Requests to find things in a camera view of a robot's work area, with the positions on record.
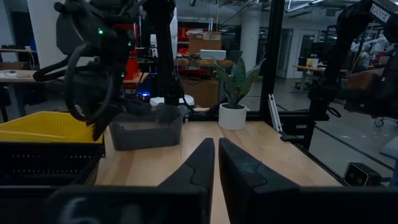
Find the small cardboard box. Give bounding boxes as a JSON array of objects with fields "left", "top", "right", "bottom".
[{"left": 187, "top": 30, "right": 223, "bottom": 55}]

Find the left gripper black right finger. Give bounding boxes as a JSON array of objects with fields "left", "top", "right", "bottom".
[{"left": 218, "top": 138, "right": 302, "bottom": 224}]

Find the translucent gray plastic bin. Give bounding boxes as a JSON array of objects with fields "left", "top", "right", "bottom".
[{"left": 108, "top": 103, "right": 184, "bottom": 152}]

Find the background wooden table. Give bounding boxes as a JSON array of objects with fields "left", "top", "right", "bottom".
[{"left": 0, "top": 68, "right": 149, "bottom": 119}]

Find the large cardboard box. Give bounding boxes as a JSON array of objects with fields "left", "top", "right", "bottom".
[{"left": 183, "top": 78, "right": 220, "bottom": 108}]

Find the small black table camera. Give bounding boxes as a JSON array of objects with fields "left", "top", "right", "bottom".
[{"left": 343, "top": 162, "right": 382, "bottom": 187}]

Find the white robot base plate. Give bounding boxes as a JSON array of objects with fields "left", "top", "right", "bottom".
[{"left": 149, "top": 94, "right": 195, "bottom": 108}]

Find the black aluminium table frame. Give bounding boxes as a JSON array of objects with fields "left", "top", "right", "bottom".
[{"left": 186, "top": 0, "right": 343, "bottom": 175}]

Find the yellow plastic basket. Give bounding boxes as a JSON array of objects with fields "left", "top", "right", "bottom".
[{"left": 0, "top": 111, "right": 104, "bottom": 144}]

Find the green plant in white pot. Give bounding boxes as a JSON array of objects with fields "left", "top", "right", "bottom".
[{"left": 213, "top": 55, "right": 266, "bottom": 131}]

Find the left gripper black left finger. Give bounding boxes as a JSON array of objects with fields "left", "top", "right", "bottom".
[{"left": 157, "top": 138, "right": 216, "bottom": 224}]

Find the flat white box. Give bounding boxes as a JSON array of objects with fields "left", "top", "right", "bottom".
[{"left": 198, "top": 49, "right": 227, "bottom": 61}]

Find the rack of red bins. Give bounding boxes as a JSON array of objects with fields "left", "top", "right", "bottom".
[{"left": 122, "top": 23, "right": 141, "bottom": 82}]

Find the white shade lamp wooden base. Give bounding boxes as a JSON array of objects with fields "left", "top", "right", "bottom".
[{"left": 26, "top": 0, "right": 94, "bottom": 70}]

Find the black slotted plastic basket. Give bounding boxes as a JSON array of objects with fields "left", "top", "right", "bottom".
[{"left": 0, "top": 141, "right": 106, "bottom": 187}]

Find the silver aluminium bar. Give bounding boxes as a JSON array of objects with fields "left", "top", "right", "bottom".
[{"left": 267, "top": 93, "right": 284, "bottom": 133}]

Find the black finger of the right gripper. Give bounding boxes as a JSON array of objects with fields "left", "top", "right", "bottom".
[
  {"left": 86, "top": 105, "right": 110, "bottom": 142},
  {"left": 123, "top": 98, "right": 154, "bottom": 117}
]

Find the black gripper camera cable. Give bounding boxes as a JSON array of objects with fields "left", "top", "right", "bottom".
[{"left": 64, "top": 42, "right": 114, "bottom": 123}]

